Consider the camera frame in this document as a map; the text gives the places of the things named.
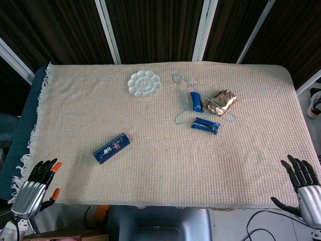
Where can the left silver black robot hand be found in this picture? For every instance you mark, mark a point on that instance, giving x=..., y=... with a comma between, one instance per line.
x=30, y=195

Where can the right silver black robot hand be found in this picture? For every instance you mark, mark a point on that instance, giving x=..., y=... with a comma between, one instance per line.
x=311, y=200

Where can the blue glasses case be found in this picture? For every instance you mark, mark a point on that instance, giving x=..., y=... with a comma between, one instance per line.
x=111, y=148

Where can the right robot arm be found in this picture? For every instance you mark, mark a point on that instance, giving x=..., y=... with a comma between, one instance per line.
x=317, y=235

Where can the brown cardboard box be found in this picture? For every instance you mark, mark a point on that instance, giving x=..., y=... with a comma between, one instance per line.
x=70, y=237

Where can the orange object under table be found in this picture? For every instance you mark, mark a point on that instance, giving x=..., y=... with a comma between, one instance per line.
x=101, y=213

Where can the dark blue table pad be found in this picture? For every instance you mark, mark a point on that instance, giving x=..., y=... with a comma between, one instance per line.
x=27, y=105

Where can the white orange sneaker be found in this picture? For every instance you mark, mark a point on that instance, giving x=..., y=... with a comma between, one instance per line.
x=314, y=105

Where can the long blue snack packet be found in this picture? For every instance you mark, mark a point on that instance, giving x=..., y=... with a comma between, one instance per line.
x=204, y=125

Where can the grey blue plastic chair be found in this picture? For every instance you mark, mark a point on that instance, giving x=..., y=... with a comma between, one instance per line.
x=160, y=221

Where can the gold foil snack packet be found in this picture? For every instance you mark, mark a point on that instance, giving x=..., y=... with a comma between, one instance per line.
x=222, y=101

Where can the beige waffle fringed cloth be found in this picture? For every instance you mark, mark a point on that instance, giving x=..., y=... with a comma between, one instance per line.
x=163, y=163

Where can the short blue snack packet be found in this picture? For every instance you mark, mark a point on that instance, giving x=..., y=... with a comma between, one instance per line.
x=196, y=100

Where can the white flower paint palette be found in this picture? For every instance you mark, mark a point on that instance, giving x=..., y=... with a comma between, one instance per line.
x=144, y=84

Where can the white frame post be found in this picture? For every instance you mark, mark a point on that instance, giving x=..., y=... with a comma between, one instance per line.
x=204, y=30
x=15, y=59
x=107, y=30
x=309, y=84
x=255, y=30

